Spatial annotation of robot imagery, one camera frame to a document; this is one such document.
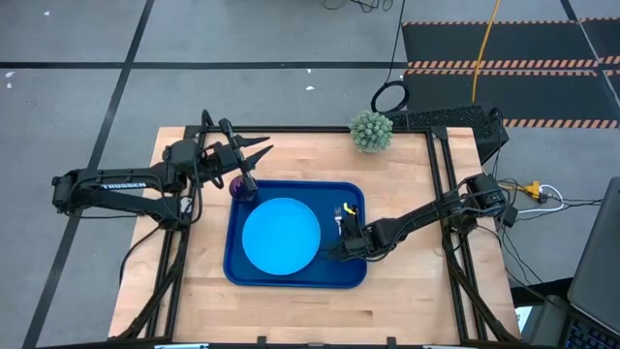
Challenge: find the grey laptop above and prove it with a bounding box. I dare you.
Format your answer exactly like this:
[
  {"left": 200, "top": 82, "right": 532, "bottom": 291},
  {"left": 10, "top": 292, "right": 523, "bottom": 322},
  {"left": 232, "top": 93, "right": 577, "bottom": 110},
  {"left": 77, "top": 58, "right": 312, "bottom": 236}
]
[{"left": 564, "top": 175, "right": 620, "bottom": 349}]

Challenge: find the dark blue plastic tray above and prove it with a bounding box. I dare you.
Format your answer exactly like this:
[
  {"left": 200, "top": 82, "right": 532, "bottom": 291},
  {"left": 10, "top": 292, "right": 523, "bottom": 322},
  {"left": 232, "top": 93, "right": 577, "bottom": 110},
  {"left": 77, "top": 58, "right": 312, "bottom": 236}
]
[{"left": 222, "top": 179, "right": 368, "bottom": 290}]

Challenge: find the coiled black cable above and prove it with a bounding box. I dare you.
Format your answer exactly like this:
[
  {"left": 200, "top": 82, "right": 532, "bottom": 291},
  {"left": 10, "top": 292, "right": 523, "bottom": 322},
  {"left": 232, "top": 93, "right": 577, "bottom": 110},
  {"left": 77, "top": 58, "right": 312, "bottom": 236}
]
[{"left": 370, "top": 0, "right": 411, "bottom": 115}]

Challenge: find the purple faceted cup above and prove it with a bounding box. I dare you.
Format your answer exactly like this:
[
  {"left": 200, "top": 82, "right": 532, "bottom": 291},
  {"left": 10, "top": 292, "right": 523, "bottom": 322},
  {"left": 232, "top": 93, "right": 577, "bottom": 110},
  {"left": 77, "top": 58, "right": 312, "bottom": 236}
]
[{"left": 228, "top": 174, "right": 259, "bottom": 203}]

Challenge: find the green artificial plant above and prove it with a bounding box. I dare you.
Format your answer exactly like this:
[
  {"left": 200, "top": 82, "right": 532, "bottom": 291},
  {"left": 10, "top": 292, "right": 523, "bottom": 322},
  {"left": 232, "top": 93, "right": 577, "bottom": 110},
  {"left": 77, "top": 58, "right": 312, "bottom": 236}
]
[{"left": 348, "top": 110, "right": 394, "bottom": 155}]

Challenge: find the white cable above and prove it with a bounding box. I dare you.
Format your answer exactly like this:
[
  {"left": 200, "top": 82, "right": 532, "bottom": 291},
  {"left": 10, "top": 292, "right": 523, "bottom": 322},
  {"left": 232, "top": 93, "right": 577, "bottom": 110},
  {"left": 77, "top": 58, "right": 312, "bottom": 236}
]
[{"left": 515, "top": 183, "right": 567, "bottom": 215}]

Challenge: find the light blue round plate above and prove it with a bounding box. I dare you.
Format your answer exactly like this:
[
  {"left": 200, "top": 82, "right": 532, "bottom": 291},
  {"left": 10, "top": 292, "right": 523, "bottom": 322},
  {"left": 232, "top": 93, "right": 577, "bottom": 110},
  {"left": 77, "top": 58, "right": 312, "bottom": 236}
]
[{"left": 241, "top": 197, "right": 323, "bottom": 277}]

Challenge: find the black floor cable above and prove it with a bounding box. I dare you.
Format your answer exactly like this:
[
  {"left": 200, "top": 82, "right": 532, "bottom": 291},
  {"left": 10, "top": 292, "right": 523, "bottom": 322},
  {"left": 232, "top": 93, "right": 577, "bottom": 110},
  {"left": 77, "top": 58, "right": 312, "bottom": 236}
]
[{"left": 322, "top": 0, "right": 394, "bottom": 14}]

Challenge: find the yellow cable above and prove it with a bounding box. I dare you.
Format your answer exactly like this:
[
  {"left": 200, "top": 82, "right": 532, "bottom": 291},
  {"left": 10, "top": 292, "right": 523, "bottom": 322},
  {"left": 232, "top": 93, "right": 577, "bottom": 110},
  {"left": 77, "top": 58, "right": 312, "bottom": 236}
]
[{"left": 471, "top": 0, "right": 503, "bottom": 106}]

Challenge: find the black perforated box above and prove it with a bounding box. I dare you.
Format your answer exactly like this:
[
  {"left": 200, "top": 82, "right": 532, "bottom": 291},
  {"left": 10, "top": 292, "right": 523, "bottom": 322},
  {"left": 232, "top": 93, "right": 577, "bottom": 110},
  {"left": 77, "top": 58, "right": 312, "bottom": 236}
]
[{"left": 387, "top": 105, "right": 511, "bottom": 166}]

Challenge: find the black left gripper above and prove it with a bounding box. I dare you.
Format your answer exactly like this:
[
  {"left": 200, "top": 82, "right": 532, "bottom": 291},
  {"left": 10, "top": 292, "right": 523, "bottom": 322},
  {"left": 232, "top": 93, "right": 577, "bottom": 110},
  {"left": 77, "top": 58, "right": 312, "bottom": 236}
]
[{"left": 201, "top": 117, "right": 275, "bottom": 201}]

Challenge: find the black aluminium table frame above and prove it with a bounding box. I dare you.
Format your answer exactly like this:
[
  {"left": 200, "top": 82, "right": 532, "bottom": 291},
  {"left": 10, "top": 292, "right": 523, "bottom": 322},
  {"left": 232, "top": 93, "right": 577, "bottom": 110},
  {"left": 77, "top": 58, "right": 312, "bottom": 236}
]
[{"left": 108, "top": 109, "right": 522, "bottom": 349}]

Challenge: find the black hazard-striped floor mat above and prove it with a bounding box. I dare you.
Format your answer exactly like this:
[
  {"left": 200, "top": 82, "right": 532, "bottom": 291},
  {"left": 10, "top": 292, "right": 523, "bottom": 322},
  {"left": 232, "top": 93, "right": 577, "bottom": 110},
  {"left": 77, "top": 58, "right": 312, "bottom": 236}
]
[
  {"left": 402, "top": 69, "right": 620, "bottom": 130},
  {"left": 400, "top": 19, "right": 605, "bottom": 69}
]

